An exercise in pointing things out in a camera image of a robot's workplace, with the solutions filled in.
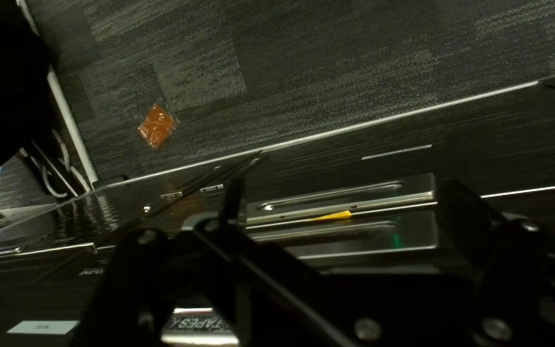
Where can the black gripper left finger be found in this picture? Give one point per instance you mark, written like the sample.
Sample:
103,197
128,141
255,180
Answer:
234,201

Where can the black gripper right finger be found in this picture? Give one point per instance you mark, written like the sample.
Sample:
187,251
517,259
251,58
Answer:
467,220

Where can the orange floor tape patch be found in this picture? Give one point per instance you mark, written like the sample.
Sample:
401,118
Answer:
157,126

